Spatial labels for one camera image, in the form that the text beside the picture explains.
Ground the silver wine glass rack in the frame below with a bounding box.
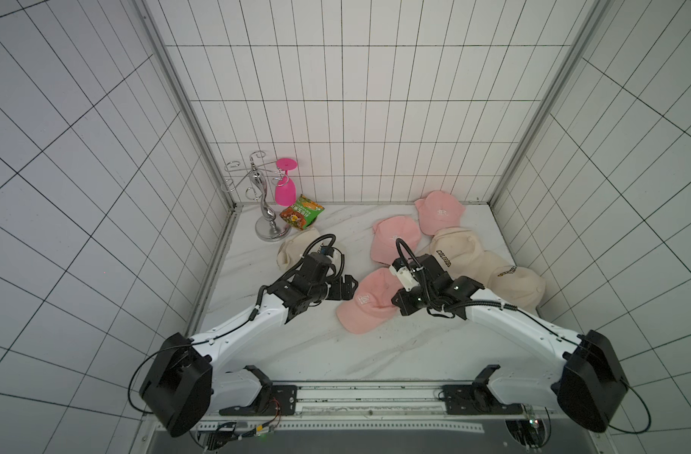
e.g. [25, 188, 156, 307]
[221, 149, 292, 242]

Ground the pink cap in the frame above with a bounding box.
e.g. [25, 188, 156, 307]
[336, 268, 402, 335]
[370, 216, 422, 265]
[415, 191, 466, 236]

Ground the green orange snack packet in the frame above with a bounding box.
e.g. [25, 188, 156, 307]
[279, 195, 325, 231]

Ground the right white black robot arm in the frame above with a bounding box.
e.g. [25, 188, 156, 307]
[389, 255, 630, 432]

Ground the pink cap back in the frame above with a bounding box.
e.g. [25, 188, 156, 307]
[415, 191, 466, 236]

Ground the beige cap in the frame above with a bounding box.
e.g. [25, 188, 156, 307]
[277, 228, 321, 272]
[417, 227, 492, 287]
[481, 252, 546, 314]

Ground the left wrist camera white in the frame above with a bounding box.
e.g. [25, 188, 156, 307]
[318, 244, 335, 258]

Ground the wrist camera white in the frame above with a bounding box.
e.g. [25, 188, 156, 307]
[318, 244, 335, 258]
[389, 265, 420, 292]

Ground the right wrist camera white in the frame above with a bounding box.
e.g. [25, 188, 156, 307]
[389, 265, 420, 292]

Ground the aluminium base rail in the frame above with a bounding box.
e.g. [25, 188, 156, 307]
[143, 378, 608, 435]

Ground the pink plastic goblet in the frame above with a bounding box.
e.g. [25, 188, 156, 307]
[275, 158, 297, 207]

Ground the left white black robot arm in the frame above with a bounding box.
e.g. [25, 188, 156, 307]
[139, 247, 359, 437]

